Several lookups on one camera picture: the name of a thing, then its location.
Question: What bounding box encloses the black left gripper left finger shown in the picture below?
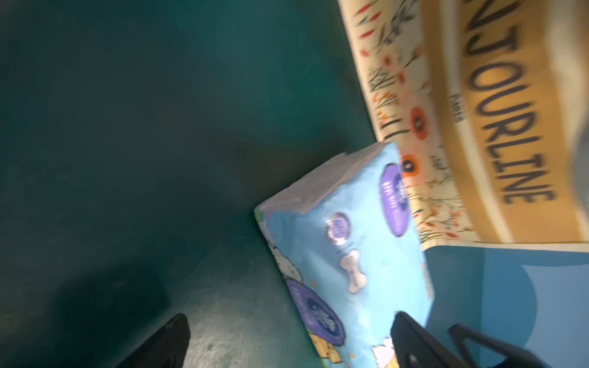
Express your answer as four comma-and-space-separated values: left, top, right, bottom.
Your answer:
117, 314, 191, 368

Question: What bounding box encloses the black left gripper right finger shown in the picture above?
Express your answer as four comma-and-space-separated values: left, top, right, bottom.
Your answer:
391, 311, 466, 368

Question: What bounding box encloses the cream canvas tote bag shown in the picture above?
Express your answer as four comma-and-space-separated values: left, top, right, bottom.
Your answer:
339, 1, 588, 253

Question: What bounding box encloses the light blue tissue pack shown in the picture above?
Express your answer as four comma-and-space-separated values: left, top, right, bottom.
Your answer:
255, 143, 434, 367

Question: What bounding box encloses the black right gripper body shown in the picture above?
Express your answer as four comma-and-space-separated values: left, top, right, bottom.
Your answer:
448, 324, 545, 368

